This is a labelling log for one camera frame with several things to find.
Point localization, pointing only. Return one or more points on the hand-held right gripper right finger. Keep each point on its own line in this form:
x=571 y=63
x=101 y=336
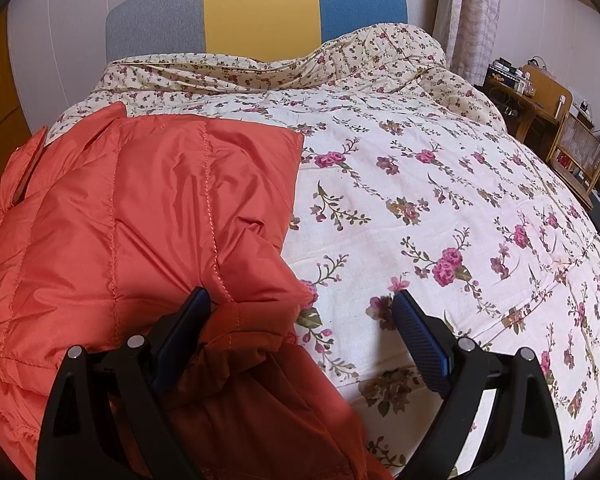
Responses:
x=422 y=340

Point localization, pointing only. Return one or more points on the wooden door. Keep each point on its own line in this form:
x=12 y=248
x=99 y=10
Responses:
x=0 y=110

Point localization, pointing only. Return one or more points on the orange quilted jacket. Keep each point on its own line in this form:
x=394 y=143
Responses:
x=130 y=210

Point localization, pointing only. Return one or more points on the wooden cane-back chair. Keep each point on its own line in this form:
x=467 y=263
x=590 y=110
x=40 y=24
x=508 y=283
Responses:
x=580 y=152

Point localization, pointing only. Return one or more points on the floral quilt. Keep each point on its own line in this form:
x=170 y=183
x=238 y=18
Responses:
x=430 y=210

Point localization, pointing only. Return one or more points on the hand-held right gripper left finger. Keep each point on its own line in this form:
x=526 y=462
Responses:
x=185 y=332

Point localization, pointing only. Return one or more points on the wooden desk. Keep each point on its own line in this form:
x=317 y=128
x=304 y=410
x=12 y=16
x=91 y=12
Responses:
x=530 y=105

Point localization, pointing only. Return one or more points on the long pink curtain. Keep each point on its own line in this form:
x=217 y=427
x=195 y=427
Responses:
x=467 y=20

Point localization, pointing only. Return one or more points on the grey yellow blue headboard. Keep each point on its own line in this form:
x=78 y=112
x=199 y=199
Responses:
x=260 y=10

